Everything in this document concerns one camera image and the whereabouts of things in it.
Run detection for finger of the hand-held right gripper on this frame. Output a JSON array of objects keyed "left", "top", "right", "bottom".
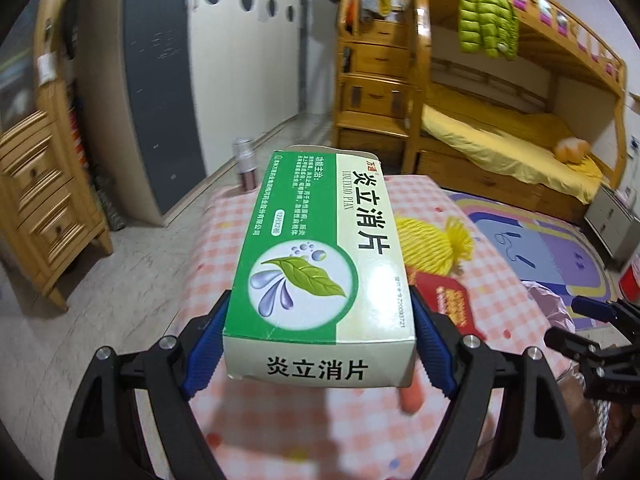
[
  {"left": 545, "top": 327, "right": 608, "bottom": 376},
  {"left": 572, "top": 296, "right": 640, "bottom": 333}
]

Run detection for wooden bunk bed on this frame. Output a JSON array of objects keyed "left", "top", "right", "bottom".
[{"left": 410, "top": 0, "right": 628, "bottom": 226}]

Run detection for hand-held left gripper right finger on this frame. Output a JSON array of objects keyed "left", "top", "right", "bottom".
[{"left": 410, "top": 287, "right": 583, "bottom": 480}]

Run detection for green puffer jacket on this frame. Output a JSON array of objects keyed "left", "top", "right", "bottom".
[{"left": 459, "top": 0, "right": 519, "bottom": 61}]

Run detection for yellow bed sheet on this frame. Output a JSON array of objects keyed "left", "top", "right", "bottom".
[{"left": 422, "top": 82, "right": 606, "bottom": 206}]

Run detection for wooden stair drawers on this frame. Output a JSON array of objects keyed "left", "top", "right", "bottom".
[{"left": 332, "top": 0, "right": 426, "bottom": 171}]

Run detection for red packet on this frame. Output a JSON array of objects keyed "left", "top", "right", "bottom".
[{"left": 407, "top": 270, "right": 486, "bottom": 341}]

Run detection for purple pastel round rug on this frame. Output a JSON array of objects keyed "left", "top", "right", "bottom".
[{"left": 445, "top": 190, "right": 613, "bottom": 331}]

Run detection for brown paper bag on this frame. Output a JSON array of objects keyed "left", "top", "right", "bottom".
[{"left": 550, "top": 367, "right": 611, "bottom": 466}]

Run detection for orange plush toy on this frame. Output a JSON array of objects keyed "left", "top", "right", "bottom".
[{"left": 555, "top": 137, "right": 591, "bottom": 163}]

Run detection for table with checked tablecloth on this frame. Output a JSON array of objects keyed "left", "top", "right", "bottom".
[{"left": 167, "top": 175, "right": 561, "bottom": 480}]

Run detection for grey nightstand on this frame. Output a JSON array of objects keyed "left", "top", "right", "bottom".
[{"left": 585, "top": 187, "right": 640, "bottom": 268}]

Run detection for grey patterned bag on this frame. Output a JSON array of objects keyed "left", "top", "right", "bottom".
[{"left": 97, "top": 187, "right": 126, "bottom": 231}]

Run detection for green white medicine box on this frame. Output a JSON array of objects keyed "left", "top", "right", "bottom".
[{"left": 222, "top": 146, "right": 418, "bottom": 390}]

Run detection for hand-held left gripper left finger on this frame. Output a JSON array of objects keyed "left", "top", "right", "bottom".
[{"left": 55, "top": 287, "right": 233, "bottom": 480}]

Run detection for wooden cabinet with drawers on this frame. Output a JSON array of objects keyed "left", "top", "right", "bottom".
[{"left": 0, "top": 0, "right": 115, "bottom": 311}]

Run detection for maroon spray bottle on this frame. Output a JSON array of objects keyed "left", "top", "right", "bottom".
[{"left": 232, "top": 137, "right": 258, "bottom": 193}]

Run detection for yellow yarn ball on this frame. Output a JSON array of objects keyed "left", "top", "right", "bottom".
[{"left": 395, "top": 215, "right": 473, "bottom": 276}]

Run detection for grey white wardrobe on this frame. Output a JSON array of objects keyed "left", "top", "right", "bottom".
[{"left": 75, "top": 0, "right": 323, "bottom": 216}]

